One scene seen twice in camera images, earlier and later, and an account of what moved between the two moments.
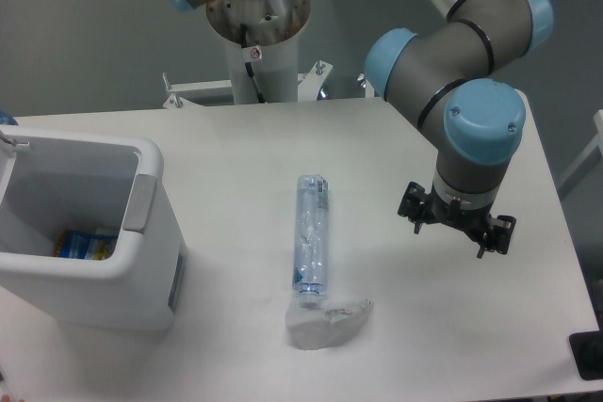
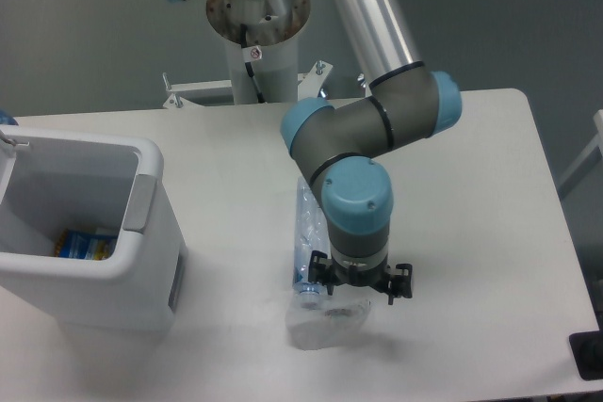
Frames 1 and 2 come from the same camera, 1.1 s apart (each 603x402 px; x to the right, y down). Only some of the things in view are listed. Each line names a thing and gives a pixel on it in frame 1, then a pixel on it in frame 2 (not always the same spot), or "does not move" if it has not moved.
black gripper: x=479 y=222 → x=318 y=271
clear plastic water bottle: x=311 y=229 does not move
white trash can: x=54 y=181 does not move
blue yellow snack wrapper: x=93 y=244 does not move
